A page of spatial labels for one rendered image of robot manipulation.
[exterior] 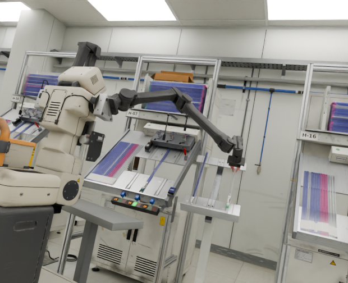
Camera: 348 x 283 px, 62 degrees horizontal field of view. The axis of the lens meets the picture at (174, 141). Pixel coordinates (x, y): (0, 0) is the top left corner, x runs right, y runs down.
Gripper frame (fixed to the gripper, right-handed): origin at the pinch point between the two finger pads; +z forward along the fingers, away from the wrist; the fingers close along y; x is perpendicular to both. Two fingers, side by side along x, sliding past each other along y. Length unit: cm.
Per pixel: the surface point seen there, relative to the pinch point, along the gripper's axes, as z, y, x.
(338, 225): 10, -60, 17
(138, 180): 22, 65, 5
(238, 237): 189, -14, -79
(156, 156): 24, 62, -24
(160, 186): 21, 47, 7
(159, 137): 18, 64, -40
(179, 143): 16, 46, -35
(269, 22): -7, -8, -272
